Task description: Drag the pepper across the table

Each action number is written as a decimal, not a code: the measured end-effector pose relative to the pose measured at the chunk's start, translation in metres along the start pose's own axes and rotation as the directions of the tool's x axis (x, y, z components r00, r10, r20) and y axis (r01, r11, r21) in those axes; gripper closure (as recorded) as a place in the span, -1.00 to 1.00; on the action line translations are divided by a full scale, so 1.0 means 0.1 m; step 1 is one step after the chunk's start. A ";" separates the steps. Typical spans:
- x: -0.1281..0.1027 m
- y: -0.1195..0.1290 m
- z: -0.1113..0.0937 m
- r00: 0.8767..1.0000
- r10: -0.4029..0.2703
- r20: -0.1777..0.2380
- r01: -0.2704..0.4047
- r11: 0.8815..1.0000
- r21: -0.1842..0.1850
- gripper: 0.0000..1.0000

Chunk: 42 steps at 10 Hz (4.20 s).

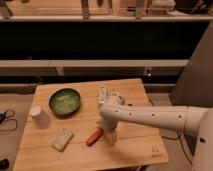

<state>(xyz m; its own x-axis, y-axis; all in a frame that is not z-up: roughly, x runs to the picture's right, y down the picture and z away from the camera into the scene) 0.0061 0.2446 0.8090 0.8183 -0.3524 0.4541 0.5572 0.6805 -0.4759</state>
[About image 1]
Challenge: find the black floor cable right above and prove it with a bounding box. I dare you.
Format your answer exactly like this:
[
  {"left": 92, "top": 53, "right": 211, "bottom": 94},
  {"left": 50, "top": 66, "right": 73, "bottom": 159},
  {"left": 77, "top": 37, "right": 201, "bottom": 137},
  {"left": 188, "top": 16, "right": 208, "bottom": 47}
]
[{"left": 160, "top": 131, "right": 194, "bottom": 166}]

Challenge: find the wooden table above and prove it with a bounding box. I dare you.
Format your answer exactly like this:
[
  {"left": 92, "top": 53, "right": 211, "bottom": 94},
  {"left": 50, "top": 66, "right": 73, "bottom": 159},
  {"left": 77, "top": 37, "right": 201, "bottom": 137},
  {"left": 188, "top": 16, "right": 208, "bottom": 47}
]
[{"left": 14, "top": 79, "right": 168, "bottom": 171}]

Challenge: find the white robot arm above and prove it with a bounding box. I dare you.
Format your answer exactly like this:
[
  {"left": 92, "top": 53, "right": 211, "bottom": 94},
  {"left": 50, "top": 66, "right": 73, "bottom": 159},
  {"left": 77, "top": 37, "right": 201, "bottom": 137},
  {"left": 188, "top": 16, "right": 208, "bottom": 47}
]
[{"left": 99, "top": 92, "right": 213, "bottom": 171}]

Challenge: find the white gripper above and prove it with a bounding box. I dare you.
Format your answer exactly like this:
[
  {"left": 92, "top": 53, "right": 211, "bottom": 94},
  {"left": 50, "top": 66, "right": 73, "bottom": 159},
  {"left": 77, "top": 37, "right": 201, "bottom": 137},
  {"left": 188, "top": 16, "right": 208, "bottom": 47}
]
[{"left": 99, "top": 116, "right": 118, "bottom": 144}]

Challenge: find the white green sponge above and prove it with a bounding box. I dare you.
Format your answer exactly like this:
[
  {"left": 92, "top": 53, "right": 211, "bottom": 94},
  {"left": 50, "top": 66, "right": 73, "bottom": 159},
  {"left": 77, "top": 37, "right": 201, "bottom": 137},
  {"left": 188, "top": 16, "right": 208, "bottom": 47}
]
[{"left": 51, "top": 128, "right": 73, "bottom": 152}]

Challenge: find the black cable on floor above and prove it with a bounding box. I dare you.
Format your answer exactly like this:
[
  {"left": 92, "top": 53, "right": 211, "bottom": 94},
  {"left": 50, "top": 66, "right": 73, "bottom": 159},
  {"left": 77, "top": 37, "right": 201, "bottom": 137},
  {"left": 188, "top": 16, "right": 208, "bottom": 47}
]
[{"left": 0, "top": 109, "right": 19, "bottom": 132}]

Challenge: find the green bowl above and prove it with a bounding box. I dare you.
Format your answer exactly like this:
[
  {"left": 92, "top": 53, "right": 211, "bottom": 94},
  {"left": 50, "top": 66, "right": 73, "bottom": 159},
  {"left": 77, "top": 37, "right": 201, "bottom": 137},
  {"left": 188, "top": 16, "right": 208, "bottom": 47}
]
[{"left": 49, "top": 88, "right": 81, "bottom": 117}]

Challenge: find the white paper cup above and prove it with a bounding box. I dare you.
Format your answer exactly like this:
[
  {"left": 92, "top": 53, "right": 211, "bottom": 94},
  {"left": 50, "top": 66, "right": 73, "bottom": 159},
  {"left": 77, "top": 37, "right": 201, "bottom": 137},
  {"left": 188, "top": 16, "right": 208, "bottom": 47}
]
[{"left": 29, "top": 106, "right": 50, "bottom": 129}]

